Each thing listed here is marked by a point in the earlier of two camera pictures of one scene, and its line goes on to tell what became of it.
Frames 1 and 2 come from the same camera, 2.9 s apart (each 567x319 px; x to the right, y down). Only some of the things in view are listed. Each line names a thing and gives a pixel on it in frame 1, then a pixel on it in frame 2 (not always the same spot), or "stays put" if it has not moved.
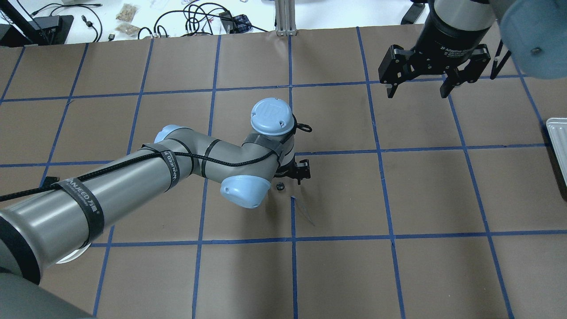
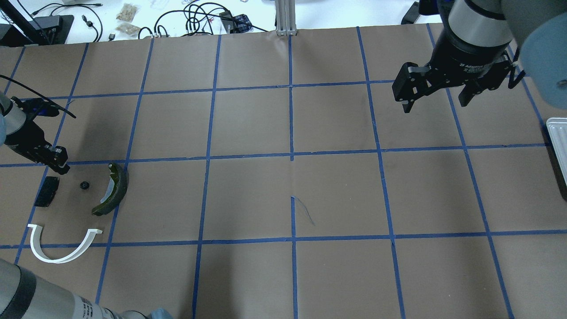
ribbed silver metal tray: (557, 130) stays put
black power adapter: (413, 13) stays put
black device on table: (46, 30) stays put
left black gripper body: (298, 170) to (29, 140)
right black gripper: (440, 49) to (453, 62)
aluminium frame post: (285, 17) stays put
